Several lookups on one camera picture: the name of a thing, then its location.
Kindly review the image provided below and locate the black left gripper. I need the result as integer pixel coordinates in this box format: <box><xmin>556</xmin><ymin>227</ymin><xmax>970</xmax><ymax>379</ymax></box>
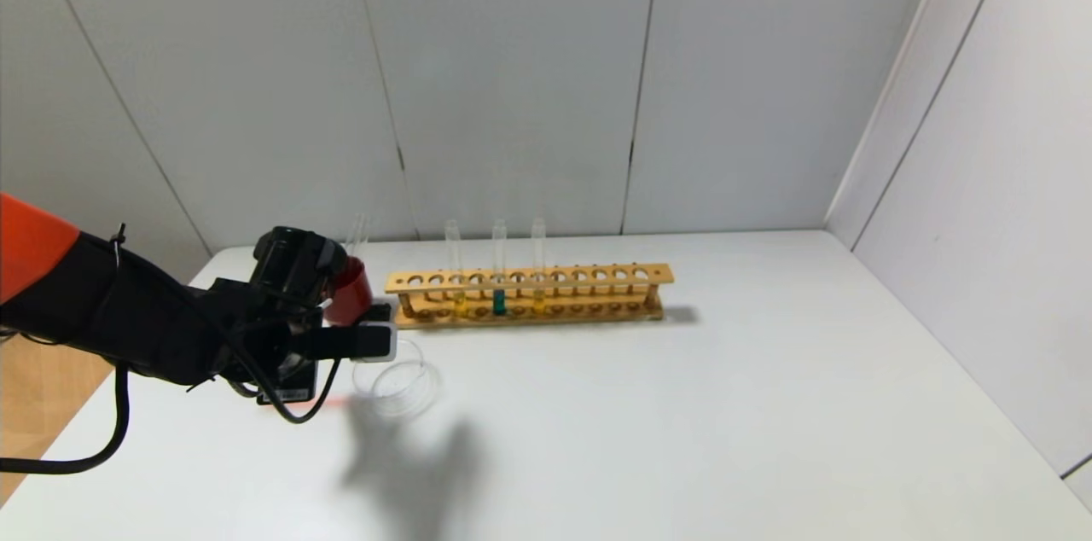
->
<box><xmin>256</xmin><ymin>357</ymin><xmax>317</xmax><ymax>405</ymax></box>

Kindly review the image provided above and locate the yellow pigment test tube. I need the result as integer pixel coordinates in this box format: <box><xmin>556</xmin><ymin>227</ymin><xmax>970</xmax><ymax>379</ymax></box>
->
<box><xmin>445</xmin><ymin>219</ymin><xmax>470</xmax><ymax>318</ymax></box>
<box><xmin>531</xmin><ymin>218</ymin><xmax>549</xmax><ymax>314</ymax></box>

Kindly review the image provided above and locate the blue-green pigment test tube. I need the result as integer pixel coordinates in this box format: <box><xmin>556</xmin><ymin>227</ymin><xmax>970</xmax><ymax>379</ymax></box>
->
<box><xmin>491</xmin><ymin>219</ymin><xmax>508</xmax><ymax>317</ymax></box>

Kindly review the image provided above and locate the wooden test tube rack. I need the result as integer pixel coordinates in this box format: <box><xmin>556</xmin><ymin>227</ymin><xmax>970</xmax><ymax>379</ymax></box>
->
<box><xmin>386</xmin><ymin>264</ymin><xmax>675</xmax><ymax>330</ymax></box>

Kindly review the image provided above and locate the dark red cup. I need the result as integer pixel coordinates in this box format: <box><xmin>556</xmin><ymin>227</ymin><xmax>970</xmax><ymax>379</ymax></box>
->
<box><xmin>324</xmin><ymin>256</ymin><xmax>376</xmax><ymax>329</ymax></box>

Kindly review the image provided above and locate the clear glass dish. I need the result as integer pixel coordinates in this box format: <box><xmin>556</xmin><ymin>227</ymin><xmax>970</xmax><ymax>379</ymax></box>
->
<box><xmin>351</xmin><ymin>338</ymin><xmax>442</xmax><ymax>420</ymax></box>

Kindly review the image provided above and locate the thin black camera cable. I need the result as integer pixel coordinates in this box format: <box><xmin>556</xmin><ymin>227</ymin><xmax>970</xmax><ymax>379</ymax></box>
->
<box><xmin>198</xmin><ymin>294</ymin><xmax>344</xmax><ymax>425</ymax></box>

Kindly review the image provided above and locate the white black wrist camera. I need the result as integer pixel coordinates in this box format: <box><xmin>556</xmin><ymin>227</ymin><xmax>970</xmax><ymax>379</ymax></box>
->
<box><xmin>294</xmin><ymin>321</ymin><xmax>398</xmax><ymax>364</ymax></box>

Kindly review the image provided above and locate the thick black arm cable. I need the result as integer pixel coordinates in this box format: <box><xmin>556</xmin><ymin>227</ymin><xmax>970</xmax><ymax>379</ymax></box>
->
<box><xmin>0</xmin><ymin>364</ymin><xmax>131</xmax><ymax>474</ymax></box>

